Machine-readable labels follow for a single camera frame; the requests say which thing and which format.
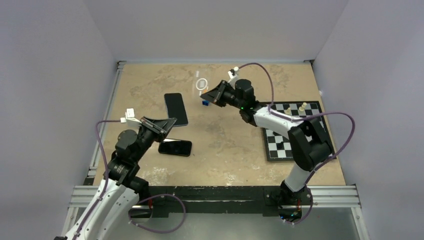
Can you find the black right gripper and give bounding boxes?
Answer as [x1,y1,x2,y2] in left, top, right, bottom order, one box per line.
[201,80,244,110]

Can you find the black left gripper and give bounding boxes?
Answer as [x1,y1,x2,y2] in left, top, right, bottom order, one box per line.
[132,115,176,162]

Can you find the blue phone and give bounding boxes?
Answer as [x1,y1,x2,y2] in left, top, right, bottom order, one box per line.
[164,93,189,127]

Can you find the clear phone case white ring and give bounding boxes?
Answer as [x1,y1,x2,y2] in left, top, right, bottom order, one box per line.
[192,70,210,98]

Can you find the black phone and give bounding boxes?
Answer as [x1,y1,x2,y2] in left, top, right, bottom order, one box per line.
[158,138,193,157]

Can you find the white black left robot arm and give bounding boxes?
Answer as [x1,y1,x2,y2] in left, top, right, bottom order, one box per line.
[59,116,177,240]

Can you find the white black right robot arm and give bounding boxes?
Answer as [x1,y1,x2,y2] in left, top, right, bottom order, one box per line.
[200,79,335,206]

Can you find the white chess piece short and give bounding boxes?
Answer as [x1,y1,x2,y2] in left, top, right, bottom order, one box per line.
[284,107,292,116]

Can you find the black front mounting bar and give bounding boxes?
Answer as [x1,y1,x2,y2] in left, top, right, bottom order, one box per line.
[129,185,312,220]

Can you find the black white chessboard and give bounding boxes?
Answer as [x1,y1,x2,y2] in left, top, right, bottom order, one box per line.
[258,101,335,169]

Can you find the black chess piece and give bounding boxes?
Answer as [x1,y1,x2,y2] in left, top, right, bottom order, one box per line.
[276,142,285,150]

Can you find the white chess piece tall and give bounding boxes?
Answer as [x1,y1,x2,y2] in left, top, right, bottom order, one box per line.
[298,102,308,112]

